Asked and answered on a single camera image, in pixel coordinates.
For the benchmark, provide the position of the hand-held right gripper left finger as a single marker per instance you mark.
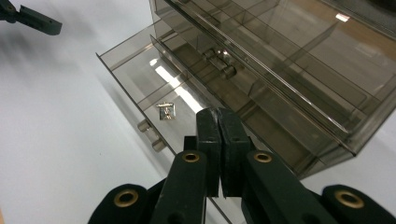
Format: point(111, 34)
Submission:
point(209, 149)

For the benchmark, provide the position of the smoked acrylic drawer box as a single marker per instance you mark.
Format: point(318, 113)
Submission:
point(311, 62)

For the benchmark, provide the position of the small metal screw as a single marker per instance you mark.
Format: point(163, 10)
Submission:
point(166, 111)

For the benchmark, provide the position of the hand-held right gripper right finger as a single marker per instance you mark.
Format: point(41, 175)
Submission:
point(232, 152)

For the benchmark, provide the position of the white table board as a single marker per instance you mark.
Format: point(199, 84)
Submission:
point(46, 124)

